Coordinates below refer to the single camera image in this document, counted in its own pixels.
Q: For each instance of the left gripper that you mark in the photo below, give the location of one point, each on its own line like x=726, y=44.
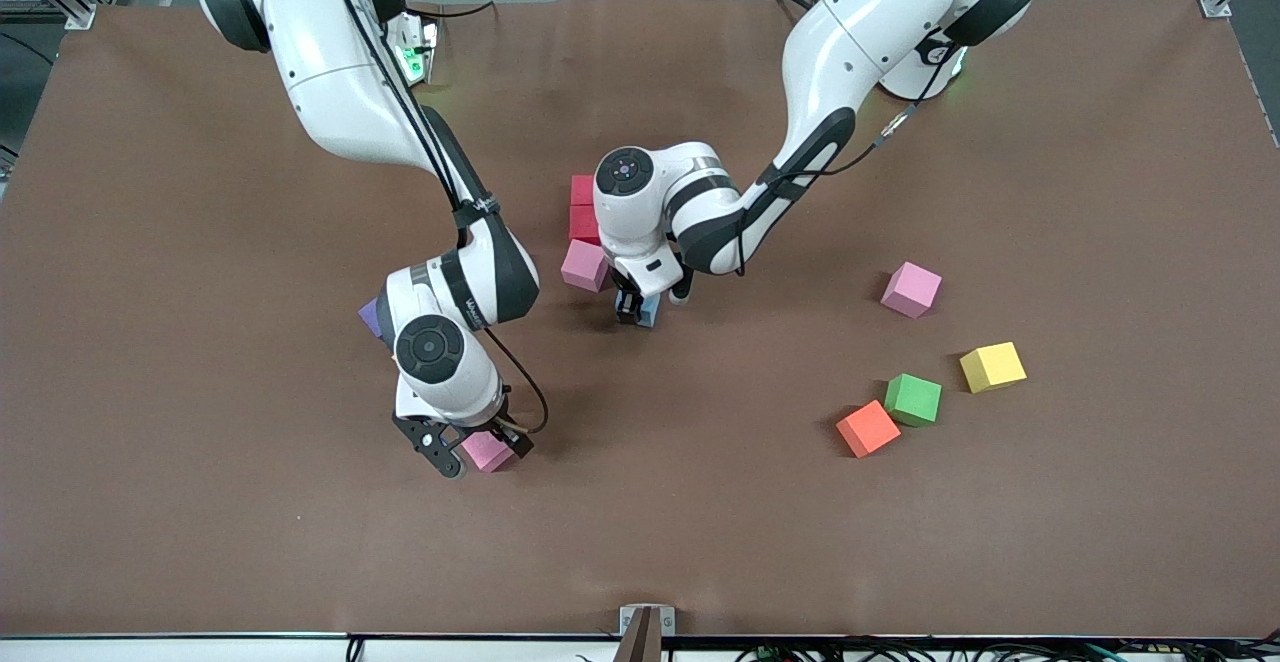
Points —
x=629, y=305

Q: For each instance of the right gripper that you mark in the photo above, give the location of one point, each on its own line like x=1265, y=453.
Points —
x=519, y=437

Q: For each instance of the pink foam block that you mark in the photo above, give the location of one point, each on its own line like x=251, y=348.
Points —
x=488, y=452
x=585, y=265
x=912, y=289

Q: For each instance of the red foam block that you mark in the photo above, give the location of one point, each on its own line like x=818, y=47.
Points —
x=583, y=225
x=582, y=190

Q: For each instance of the orange foam block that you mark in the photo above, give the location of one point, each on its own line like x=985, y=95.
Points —
x=867, y=428

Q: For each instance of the green foam block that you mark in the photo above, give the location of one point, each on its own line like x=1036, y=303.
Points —
x=913, y=400

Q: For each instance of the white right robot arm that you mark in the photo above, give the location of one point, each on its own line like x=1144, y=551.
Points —
x=330, y=92

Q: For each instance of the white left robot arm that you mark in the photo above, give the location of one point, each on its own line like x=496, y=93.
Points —
x=860, y=32

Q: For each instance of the purple foam block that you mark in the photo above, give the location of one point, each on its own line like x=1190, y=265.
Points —
x=370, y=319

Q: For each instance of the brown table cover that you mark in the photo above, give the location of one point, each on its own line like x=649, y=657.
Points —
x=700, y=522

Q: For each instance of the white table edge strip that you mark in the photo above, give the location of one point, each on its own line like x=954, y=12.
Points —
x=200, y=650

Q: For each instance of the yellow foam block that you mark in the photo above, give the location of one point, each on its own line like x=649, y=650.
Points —
x=992, y=367

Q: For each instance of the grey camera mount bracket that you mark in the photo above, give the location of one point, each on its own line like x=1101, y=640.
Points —
x=628, y=620

